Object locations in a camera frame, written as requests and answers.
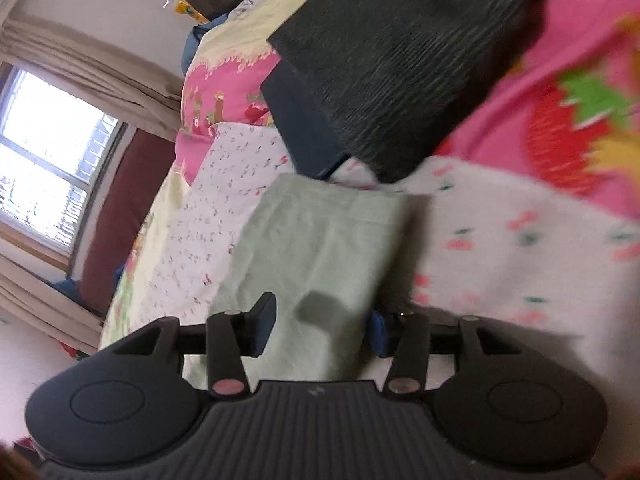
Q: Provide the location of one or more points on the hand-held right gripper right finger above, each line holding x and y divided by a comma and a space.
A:
380, 332

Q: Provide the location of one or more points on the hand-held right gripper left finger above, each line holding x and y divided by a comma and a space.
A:
264, 322

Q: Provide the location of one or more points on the green pants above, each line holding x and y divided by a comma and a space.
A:
320, 240

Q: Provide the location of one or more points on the black folded pants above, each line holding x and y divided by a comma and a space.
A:
400, 60

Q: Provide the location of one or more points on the white cherry print sheet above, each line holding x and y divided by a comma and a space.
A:
500, 220

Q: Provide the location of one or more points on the maroon window seat cushion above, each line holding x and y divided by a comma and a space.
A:
130, 210

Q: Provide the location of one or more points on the red toy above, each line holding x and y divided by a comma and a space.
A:
77, 352

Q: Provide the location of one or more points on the blue cloth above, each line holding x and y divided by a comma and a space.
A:
67, 291

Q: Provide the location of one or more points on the beige curtain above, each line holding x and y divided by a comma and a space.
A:
85, 75
40, 300

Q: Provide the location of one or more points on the barred window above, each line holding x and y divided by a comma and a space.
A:
40, 160

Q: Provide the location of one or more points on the blue pillow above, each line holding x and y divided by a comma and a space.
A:
197, 40

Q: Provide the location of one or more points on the yellow plastic bag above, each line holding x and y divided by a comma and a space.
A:
187, 10

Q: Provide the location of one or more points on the bed with floral sheet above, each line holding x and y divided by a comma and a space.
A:
550, 35

